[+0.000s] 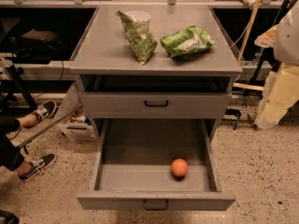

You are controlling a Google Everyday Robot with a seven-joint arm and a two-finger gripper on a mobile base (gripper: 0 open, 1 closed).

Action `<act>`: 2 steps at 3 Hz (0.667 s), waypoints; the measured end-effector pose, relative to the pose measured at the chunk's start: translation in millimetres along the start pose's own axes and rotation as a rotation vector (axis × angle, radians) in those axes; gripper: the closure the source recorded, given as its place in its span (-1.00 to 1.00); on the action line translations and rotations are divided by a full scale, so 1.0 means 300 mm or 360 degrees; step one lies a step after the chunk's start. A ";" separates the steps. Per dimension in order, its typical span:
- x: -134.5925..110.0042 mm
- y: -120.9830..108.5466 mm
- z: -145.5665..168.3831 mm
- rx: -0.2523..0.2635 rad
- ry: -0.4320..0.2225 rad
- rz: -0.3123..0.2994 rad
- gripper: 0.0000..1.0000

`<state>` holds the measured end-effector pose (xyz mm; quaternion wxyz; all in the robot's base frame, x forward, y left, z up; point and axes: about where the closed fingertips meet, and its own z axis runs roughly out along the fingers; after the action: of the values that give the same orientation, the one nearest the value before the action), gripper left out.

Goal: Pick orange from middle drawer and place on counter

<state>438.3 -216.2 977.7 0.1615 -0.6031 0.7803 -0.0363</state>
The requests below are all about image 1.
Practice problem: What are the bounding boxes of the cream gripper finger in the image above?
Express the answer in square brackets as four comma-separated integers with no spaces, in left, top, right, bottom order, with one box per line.
[254,25,278,48]
[254,64,299,129]

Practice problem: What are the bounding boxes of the green chip bag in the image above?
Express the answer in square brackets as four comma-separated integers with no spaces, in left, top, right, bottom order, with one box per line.
[160,26,215,58]
[117,11,157,65]

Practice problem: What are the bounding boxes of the orange fruit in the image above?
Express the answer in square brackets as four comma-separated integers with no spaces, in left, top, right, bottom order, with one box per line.
[171,159,188,177]

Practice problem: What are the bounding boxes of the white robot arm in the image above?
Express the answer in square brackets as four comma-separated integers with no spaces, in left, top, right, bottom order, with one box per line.
[254,1,299,129]

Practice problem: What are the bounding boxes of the grey drawer cabinet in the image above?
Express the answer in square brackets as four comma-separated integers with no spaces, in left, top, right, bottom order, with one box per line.
[69,4,243,142]

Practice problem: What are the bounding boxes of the open grey bottom drawer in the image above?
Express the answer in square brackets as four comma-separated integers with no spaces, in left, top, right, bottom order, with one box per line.
[77,119,235,211]

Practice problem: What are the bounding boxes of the closed grey upper drawer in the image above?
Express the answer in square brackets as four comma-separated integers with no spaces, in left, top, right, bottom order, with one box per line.
[81,92,232,119]

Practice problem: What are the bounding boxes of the upright green chip bag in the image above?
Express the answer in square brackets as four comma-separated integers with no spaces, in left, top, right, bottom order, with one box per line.
[117,11,157,65]

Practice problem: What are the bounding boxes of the white paper cup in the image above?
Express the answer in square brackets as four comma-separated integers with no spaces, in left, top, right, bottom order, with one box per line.
[126,10,150,23]

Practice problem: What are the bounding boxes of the white plastic floor bin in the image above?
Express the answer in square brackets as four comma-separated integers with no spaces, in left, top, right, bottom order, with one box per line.
[58,123,96,141]

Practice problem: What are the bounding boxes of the upper black white sneaker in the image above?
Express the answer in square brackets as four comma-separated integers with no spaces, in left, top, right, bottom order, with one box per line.
[32,100,57,126]

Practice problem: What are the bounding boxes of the black white sneaker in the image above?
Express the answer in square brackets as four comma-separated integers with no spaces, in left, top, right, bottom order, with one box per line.
[32,100,57,126]
[17,154,57,182]

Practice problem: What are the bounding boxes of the lower black white sneaker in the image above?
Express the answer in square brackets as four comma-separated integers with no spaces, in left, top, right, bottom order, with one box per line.
[17,154,57,182]

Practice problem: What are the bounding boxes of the person's black trouser legs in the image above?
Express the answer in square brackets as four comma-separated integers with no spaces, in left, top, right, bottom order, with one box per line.
[0,116,24,171]

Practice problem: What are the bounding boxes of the wooden stick frame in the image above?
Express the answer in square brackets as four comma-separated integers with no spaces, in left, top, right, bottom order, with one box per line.
[233,0,269,92]

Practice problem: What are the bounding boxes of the black upper drawer handle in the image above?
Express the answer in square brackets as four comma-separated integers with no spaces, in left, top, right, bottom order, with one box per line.
[144,100,169,108]

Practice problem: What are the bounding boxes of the black drawer handle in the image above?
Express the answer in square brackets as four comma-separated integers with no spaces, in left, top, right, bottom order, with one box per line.
[144,100,169,108]
[143,200,169,211]

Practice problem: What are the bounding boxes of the black lower drawer handle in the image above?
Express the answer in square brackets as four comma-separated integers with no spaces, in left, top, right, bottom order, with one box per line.
[143,200,169,211]

